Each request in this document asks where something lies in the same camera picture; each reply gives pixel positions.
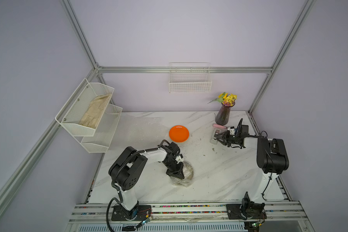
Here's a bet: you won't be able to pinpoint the aluminium front rail frame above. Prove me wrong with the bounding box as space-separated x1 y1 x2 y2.
68 201 308 224

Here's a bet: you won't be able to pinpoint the clear bubble wrap sheet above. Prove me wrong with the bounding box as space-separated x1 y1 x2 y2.
111 115 169 150
170 161 194 187

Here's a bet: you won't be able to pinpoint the orange dinner plate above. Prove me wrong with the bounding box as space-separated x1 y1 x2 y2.
169 125 189 143

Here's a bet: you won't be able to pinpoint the white mesh shelf bin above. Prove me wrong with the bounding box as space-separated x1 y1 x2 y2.
55 79 114 137
81 104 123 153

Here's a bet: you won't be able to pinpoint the beige cloth in bin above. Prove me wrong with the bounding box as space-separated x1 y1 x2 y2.
79 93 112 129

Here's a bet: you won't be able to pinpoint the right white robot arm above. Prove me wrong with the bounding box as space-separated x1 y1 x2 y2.
211 119 290 220

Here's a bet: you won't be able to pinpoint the purple glass vase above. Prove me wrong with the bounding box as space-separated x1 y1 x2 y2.
215 102 235 126

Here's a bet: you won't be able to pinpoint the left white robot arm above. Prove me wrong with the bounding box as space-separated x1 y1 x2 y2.
108 140 185 212

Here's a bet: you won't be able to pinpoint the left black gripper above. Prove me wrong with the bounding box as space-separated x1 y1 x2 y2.
162 159 184 180

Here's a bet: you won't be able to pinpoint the yellow artificial flowers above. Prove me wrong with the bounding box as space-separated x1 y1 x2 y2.
210 92 237 107

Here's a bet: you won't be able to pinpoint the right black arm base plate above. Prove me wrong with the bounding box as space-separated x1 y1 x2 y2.
226 203 266 220

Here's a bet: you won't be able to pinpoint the white wire wall basket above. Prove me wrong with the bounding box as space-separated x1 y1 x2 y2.
169 62 212 93

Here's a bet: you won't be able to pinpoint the yellow patterned dinner plate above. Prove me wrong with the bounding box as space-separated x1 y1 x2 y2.
179 161 194 187

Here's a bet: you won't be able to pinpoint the upper white mesh shelf bin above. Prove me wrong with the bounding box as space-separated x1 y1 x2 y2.
55 79 114 137

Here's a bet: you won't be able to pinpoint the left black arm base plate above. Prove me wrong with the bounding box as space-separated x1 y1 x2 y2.
110 205 152 221

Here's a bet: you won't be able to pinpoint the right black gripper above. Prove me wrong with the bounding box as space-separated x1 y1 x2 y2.
212 130 237 146

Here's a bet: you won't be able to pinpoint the black corrugated cable conduit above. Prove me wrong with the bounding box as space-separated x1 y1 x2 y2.
105 140 170 232

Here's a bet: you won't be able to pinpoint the lower white mesh shelf bin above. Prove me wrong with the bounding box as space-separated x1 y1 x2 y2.
81 104 123 153

